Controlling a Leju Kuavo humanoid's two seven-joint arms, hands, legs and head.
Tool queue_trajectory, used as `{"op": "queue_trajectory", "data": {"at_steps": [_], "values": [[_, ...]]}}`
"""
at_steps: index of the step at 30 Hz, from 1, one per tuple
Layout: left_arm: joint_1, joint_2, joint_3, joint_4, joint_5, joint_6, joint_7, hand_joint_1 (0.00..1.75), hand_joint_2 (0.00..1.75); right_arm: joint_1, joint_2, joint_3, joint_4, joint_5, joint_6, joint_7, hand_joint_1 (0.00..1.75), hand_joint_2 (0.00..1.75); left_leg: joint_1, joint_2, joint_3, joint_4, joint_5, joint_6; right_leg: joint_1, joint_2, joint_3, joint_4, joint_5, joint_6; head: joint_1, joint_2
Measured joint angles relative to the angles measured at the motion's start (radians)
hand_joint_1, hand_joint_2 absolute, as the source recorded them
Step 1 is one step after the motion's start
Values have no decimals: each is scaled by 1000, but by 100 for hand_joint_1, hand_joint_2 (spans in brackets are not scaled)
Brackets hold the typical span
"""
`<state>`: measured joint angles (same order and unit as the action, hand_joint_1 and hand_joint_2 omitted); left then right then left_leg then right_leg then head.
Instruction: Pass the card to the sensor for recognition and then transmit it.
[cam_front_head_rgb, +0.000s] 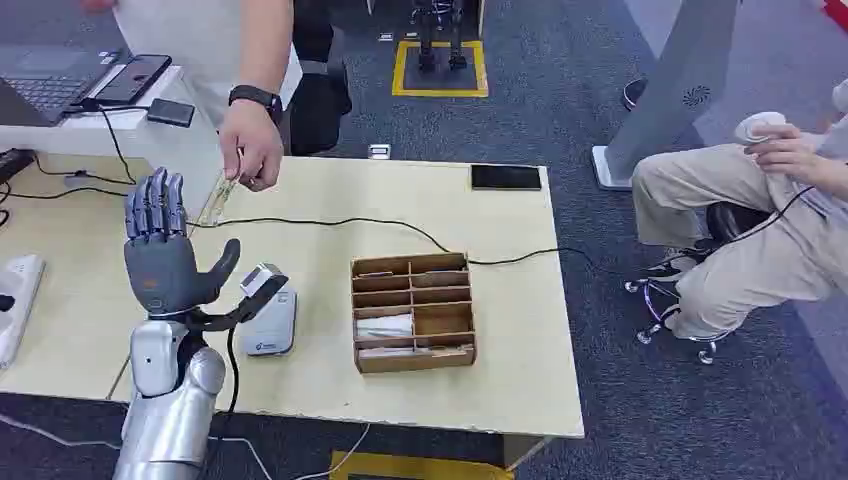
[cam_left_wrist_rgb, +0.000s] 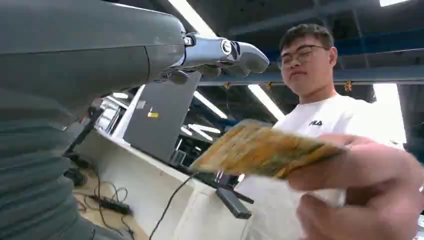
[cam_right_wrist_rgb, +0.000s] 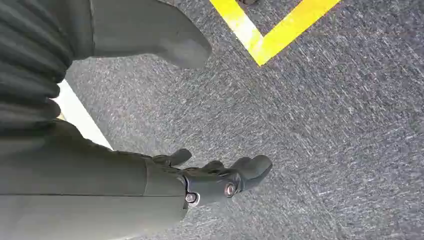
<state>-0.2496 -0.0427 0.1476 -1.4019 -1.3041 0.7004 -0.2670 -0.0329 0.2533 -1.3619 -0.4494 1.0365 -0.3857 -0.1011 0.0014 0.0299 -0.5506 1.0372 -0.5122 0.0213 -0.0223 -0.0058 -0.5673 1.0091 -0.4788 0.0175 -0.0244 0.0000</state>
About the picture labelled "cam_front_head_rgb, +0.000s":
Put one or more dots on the person's left hand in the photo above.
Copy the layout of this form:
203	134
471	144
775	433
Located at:
250	146

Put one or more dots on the person's right hand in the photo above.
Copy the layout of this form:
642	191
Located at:
98	4

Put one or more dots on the person's hand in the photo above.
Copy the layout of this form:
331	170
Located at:
785	156

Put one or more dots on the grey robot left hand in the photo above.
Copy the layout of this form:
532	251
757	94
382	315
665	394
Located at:
159	265

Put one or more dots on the white hand controller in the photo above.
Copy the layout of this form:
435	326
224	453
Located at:
755	124

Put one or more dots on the clear card sleeve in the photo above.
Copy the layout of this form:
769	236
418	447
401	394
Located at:
220	195

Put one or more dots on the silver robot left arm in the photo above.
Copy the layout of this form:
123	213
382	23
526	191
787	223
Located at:
172	411

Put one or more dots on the black wristwatch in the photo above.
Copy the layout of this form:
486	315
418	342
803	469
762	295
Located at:
255	96

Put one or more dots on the black tablet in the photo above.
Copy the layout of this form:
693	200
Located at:
132	78

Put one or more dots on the person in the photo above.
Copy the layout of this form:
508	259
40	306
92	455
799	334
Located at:
748	258
172	40

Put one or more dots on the white side table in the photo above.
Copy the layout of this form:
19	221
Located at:
166	149

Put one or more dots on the small black box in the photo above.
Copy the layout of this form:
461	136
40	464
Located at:
171	112

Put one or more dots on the black office chair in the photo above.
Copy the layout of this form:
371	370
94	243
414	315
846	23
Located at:
729	222

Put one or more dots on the dark grey laptop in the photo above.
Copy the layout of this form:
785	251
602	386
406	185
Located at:
46	83

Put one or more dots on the small silver floor socket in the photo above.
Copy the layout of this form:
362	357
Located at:
379	152

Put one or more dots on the white card reader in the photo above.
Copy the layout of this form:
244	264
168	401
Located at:
272	331

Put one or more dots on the grey pillar with white base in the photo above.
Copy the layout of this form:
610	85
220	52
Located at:
669	86

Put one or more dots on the white power strip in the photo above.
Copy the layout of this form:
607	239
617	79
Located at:
18	305

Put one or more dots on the red object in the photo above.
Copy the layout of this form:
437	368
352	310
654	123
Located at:
837	10

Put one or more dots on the black shoe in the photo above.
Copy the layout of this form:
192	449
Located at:
634	94

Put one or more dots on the pale desk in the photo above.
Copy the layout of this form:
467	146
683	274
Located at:
411	192

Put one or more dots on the black power strip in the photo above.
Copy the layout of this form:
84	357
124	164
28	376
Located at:
13	163

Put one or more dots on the black robot legs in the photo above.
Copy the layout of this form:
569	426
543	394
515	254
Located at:
437	33

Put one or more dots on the white card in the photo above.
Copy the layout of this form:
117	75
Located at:
391	352
384	326

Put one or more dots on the black phone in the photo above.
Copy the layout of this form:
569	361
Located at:
505	177

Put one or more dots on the wooden card box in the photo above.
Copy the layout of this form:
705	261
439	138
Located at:
440	321

